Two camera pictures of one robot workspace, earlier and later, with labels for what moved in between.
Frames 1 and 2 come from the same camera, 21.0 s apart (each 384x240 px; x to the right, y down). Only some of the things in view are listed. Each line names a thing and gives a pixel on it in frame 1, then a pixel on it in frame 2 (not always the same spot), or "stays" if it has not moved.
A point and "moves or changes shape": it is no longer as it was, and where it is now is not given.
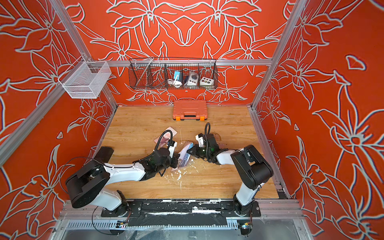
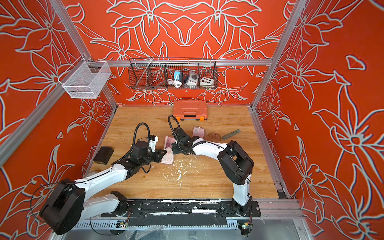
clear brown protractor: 217,136 stays
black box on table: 104,154 stays
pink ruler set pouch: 183,157 moves or changes shape
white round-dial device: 193,79 stays
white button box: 206,81 stays
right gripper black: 195,149 to 175,151
